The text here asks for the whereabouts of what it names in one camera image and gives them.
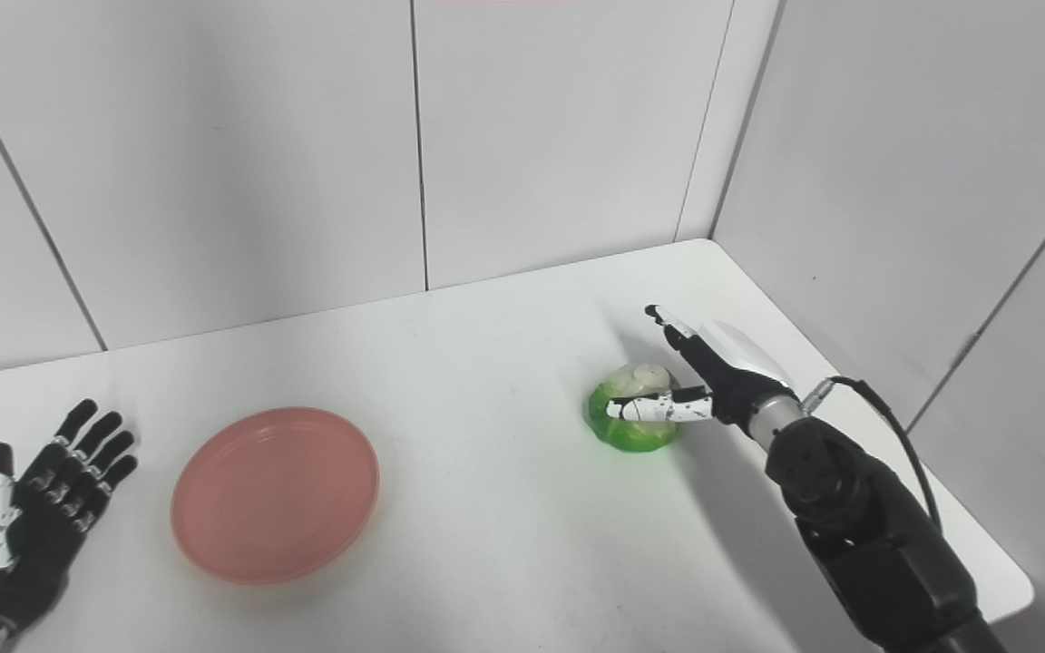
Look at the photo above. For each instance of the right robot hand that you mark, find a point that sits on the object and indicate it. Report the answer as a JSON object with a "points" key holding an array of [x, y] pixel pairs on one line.
{"points": [[713, 385]]}

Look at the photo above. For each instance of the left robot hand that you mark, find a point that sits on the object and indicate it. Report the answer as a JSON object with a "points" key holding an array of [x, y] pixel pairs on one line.
{"points": [[28, 535]]}

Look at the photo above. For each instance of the green white cabbage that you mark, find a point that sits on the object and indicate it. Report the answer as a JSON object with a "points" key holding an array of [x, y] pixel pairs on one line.
{"points": [[627, 426]]}

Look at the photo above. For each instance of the pink round plate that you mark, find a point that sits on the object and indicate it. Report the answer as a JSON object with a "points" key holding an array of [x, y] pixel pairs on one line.
{"points": [[275, 494]]}

